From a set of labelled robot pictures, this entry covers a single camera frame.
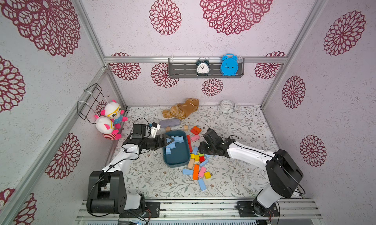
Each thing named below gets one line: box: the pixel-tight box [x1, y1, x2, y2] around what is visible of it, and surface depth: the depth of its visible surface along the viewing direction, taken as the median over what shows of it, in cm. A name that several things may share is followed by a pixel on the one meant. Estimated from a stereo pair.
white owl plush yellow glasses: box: [100, 99, 129, 130], surface depth 96 cm
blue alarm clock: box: [220, 53, 239, 76], surface depth 91 cm
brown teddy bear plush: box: [162, 97, 200, 120], surface depth 108 cm
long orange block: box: [192, 164, 200, 180], surface depth 87 cm
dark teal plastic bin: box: [162, 130, 190, 168], surface depth 94 cm
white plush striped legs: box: [94, 114, 122, 141], surface depth 87 cm
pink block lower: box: [198, 166, 207, 178], surface depth 87 cm
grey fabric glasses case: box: [159, 118, 182, 128], surface depth 109 cm
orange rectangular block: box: [192, 125, 203, 134], surface depth 108 cm
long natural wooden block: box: [187, 158, 195, 170], surface depth 90 cm
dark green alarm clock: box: [195, 59, 211, 77], surface depth 92 cm
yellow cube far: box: [204, 171, 212, 180], surface depth 86 cm
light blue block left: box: [182, 168, 194, 176], surface depth 87 cm
